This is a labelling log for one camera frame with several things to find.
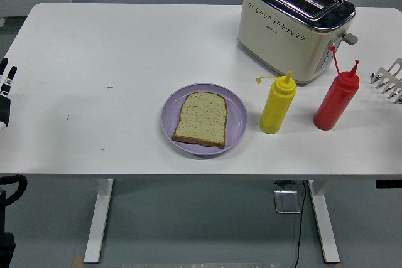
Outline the metal floor outlet plate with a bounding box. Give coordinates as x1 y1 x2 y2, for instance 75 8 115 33
273 189 302 215

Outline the metal toast rack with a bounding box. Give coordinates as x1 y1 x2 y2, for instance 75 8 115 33
369 57 402 105

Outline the black table control box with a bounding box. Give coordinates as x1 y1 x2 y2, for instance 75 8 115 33
376 179 402 189

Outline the yellow squeeze bottle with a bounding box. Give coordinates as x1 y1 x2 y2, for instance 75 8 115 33
256 70 298 134

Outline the cream and chrome toaster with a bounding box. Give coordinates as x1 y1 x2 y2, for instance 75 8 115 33
237 0 359 86

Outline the thin black floor cable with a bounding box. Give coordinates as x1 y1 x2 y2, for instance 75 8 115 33
293 180 307 268

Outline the red squeeze bottle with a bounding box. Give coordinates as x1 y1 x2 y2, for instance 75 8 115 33
313 46 361 131

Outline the white table leg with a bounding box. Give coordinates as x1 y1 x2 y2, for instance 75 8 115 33
307 179 341 264
83 178 114 265

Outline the purple plate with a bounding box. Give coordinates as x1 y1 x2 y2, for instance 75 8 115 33
161 83 248 156

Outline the bread slice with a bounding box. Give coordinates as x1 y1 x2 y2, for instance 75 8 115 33
171 91 228 149

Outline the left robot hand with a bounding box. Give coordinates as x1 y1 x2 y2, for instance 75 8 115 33
0 57 18 129

